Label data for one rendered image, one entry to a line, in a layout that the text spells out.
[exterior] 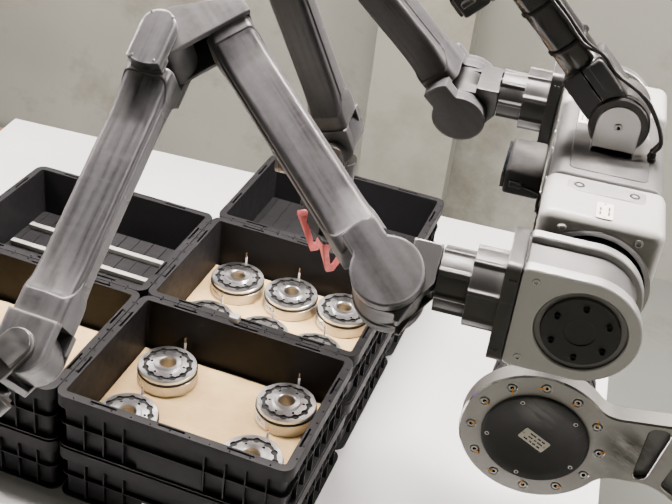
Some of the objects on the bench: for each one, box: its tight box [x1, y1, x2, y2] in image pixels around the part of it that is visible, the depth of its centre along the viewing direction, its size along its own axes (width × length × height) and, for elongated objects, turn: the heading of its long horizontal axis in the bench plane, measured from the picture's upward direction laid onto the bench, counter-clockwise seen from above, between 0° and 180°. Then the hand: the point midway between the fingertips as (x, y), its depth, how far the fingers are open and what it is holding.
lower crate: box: [59, 412, 346, 504], centre depth 187 cm, size 40×30×12 cm
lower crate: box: [335, 333, 393, 450], centre depth 211 cm, size 40×30×12 cm
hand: (322, 256), depth 186 cm, fingers open, 6 cm apart
